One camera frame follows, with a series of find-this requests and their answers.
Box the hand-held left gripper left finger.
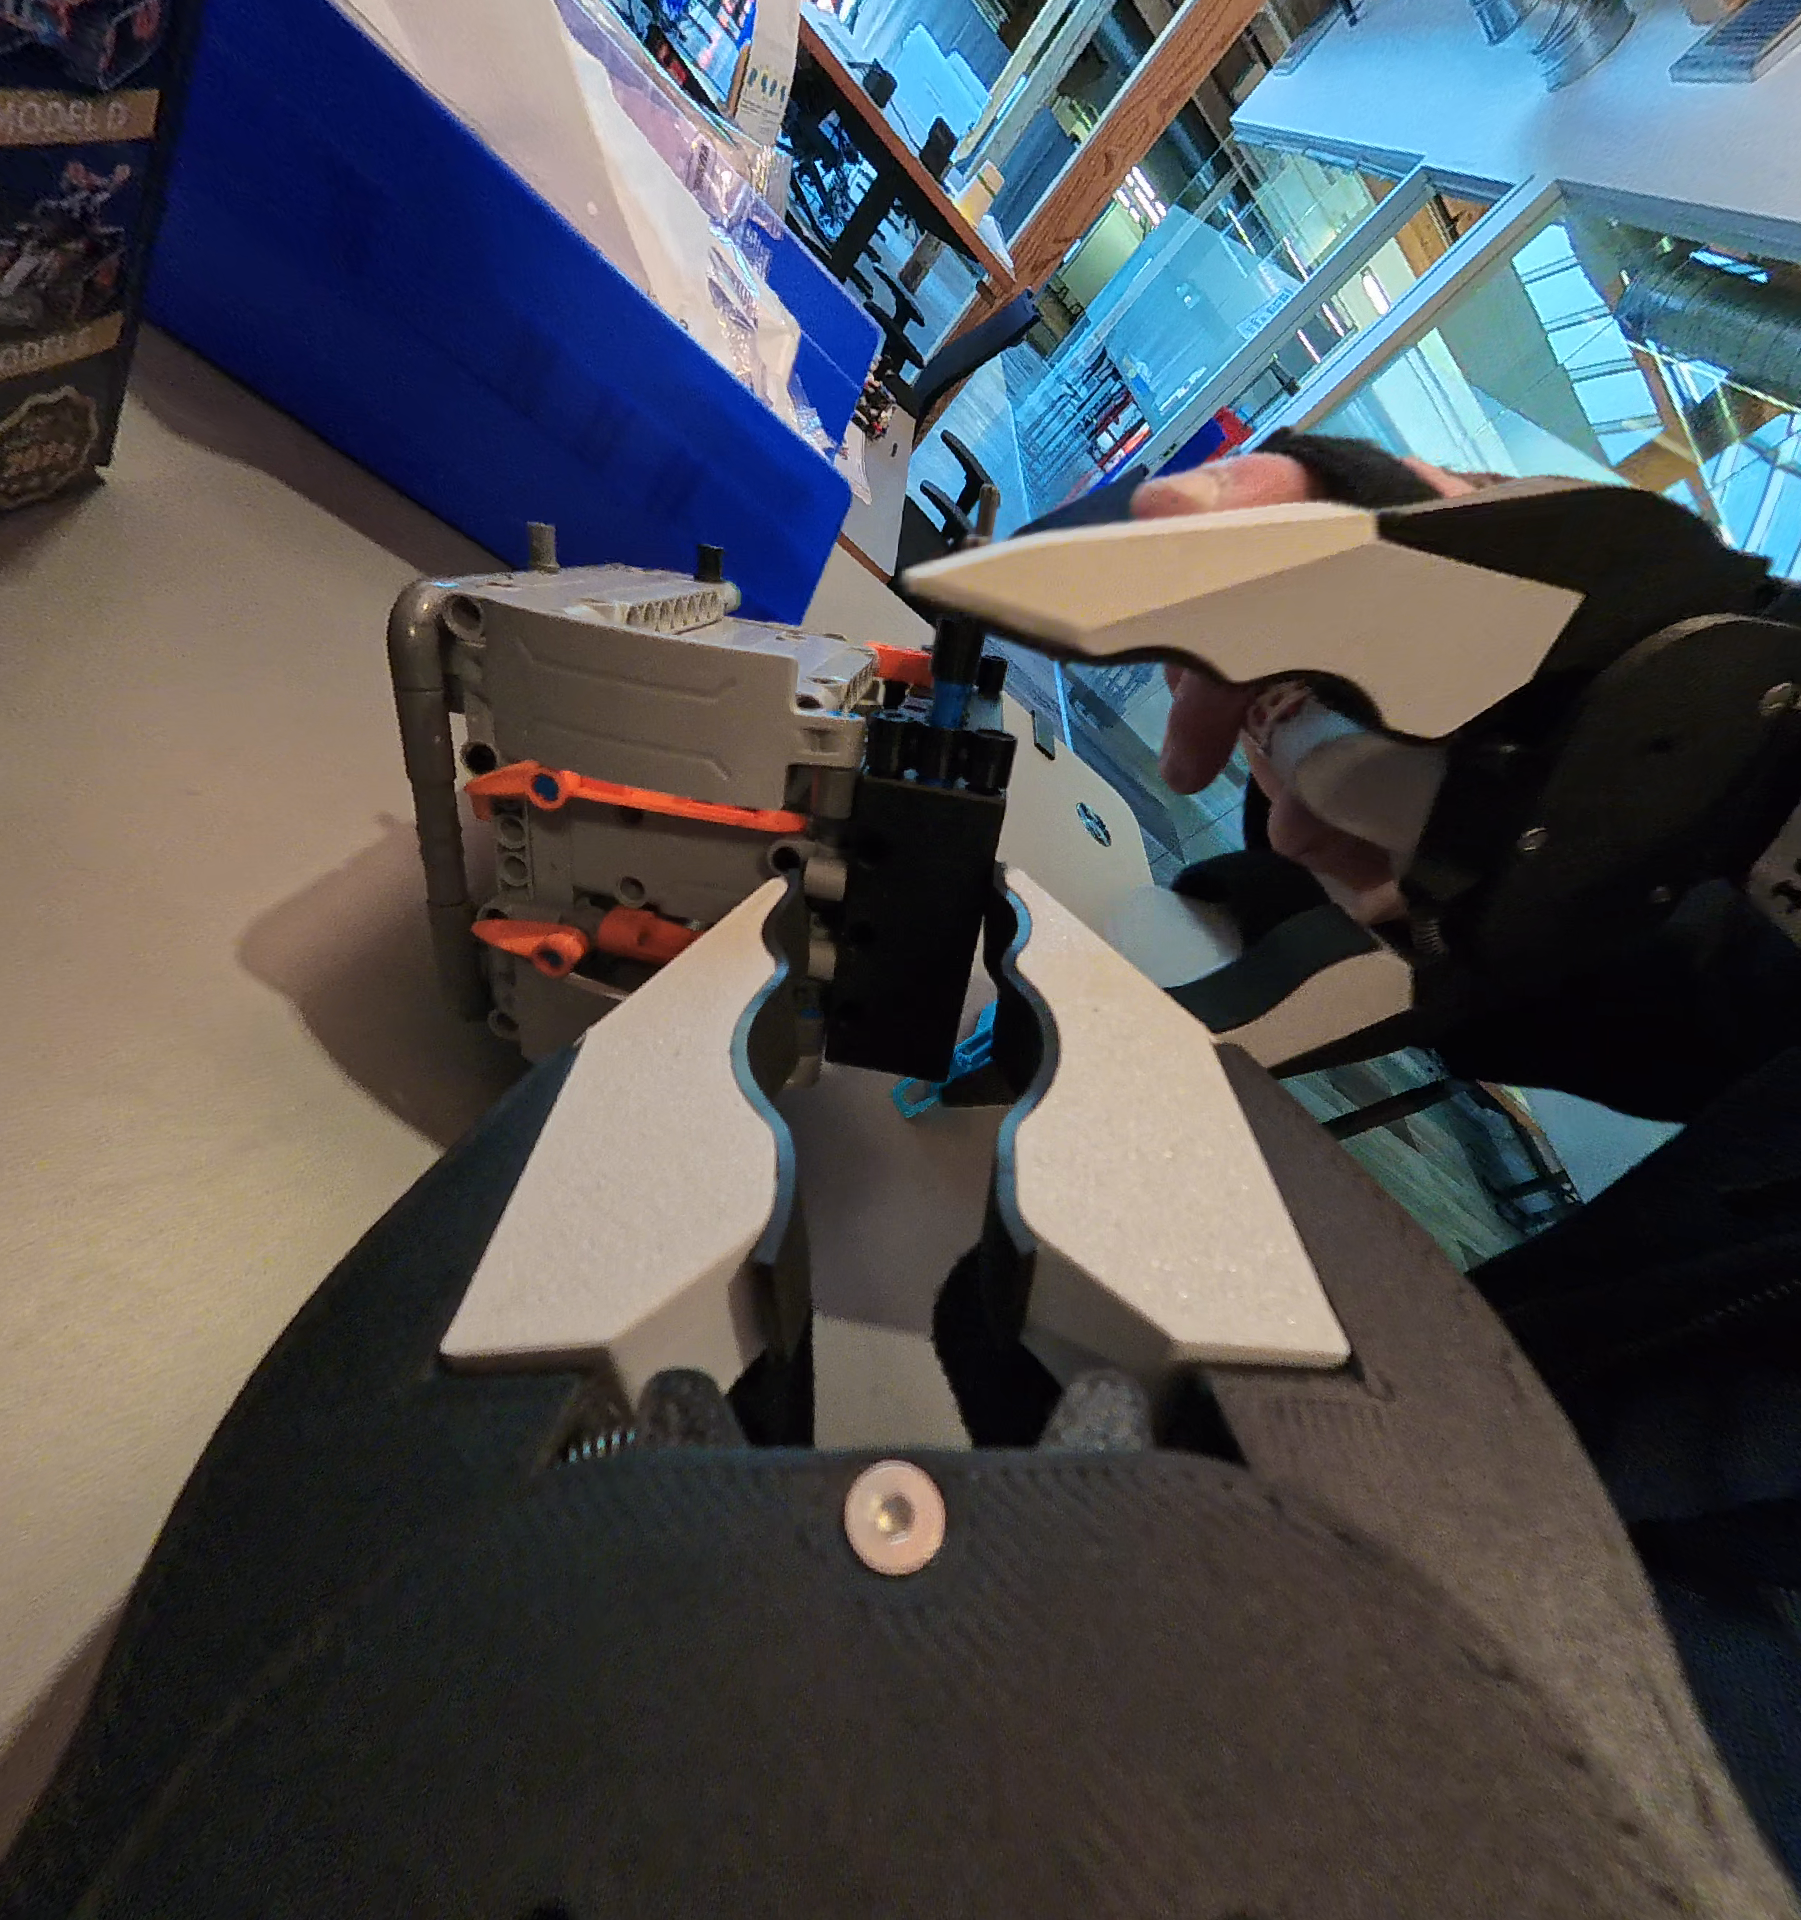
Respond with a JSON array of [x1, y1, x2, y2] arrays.
[[438, 877, 812, 1417]]

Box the blue plastic bin with bags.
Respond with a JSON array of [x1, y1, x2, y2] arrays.
[[142, 0, 887, 624]]

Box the blue plastic separator tool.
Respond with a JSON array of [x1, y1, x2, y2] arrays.
[[885, 1013, 998, 1120]]

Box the grey building-block robot model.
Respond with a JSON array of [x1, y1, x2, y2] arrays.
[[387, 517, 1023, 1120]]

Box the person's right hand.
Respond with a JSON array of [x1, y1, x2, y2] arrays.
[[1133, 450, 1418, 925]]

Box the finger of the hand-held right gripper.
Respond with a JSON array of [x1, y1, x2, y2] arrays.
[[1170, 874, 1445, 1077], [896, 502, 1586, 741]]

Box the clear plastic parts bags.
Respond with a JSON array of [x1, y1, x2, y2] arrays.
[[555, 0, 861, 471]]

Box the silver ventilation duct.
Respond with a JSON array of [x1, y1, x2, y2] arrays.
[[1566, 210, 1801, 452]]

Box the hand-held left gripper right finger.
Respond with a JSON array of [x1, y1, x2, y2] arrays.
[[986, 867, 1355, 1374]]

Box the dark blue robot kit box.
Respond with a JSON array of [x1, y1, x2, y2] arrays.
[[0, 0, 201, 539]]

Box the black office chair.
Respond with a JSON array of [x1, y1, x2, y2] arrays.
[[901, 285, 1044, 438]]

